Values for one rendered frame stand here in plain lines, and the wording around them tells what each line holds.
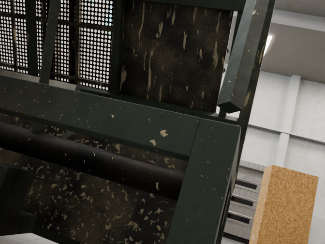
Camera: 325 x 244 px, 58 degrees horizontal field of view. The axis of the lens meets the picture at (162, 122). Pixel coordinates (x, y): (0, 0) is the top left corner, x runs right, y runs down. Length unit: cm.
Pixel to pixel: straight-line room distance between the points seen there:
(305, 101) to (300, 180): 926
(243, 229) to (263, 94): 630
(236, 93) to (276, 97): 1184
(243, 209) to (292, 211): 421
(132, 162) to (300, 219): 262
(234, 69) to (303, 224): 305
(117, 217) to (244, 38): 135
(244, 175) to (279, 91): 563
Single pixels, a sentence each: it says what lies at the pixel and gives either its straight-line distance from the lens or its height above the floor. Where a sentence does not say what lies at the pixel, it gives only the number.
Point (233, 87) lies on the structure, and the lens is 69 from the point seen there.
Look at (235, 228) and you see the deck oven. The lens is 776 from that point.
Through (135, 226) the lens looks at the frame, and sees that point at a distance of 181.
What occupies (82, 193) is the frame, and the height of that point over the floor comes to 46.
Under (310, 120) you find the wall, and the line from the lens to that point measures 1260.
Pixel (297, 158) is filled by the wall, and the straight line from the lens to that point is 1211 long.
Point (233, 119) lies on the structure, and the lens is 172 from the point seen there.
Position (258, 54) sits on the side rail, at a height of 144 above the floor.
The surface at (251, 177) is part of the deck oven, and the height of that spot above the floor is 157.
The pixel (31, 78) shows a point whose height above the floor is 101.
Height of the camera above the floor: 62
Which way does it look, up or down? 13 degrees up
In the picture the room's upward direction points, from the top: 17 degrees clockwise
